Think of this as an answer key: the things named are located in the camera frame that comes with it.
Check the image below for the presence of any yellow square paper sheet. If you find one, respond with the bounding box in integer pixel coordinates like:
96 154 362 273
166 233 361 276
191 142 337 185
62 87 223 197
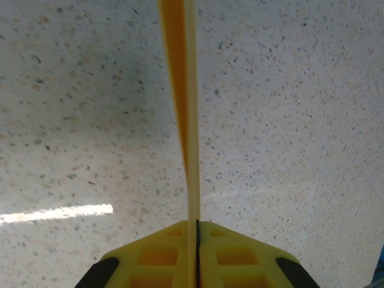
157 0 201 224

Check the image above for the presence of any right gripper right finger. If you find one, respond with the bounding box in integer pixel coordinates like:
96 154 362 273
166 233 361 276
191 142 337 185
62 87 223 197
197 220 316 288

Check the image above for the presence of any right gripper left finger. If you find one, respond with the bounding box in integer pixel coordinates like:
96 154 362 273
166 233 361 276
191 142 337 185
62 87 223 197
74 220 197 288

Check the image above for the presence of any blue table border strip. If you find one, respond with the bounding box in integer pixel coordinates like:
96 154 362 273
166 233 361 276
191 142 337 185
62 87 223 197
370 244 384 288

